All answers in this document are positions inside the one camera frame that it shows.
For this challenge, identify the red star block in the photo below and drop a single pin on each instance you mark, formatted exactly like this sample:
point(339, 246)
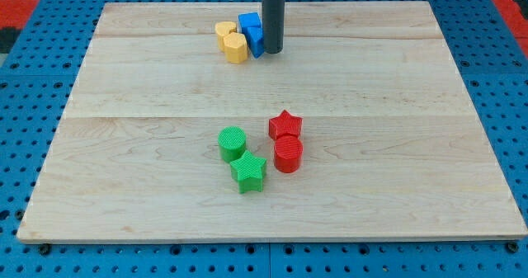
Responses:
point(285, 124)

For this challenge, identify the red cylinder block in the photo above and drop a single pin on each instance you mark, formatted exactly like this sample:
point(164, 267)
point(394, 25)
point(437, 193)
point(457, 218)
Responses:
point(288, 152)

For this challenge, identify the green cylinder block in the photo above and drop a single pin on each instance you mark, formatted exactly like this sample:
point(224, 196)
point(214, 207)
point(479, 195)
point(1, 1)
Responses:
point(232, 143)

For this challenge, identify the green star block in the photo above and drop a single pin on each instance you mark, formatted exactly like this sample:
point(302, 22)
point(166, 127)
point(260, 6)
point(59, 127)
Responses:
point(249, 172)

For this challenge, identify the blue angular block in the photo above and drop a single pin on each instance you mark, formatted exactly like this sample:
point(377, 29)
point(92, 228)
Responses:
point(255, 41)

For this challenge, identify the light wooden board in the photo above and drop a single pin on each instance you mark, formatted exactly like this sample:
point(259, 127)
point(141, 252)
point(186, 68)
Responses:
point(393, 148)

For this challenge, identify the blue cube block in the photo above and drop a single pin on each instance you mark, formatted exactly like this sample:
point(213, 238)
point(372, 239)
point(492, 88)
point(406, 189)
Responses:
point(249, 20)

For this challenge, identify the yellow heart block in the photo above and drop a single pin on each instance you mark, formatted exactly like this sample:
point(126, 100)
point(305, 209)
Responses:
point(222, 29)

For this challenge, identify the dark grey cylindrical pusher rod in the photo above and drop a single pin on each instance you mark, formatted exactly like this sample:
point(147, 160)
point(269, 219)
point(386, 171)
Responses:
point(273, 17)

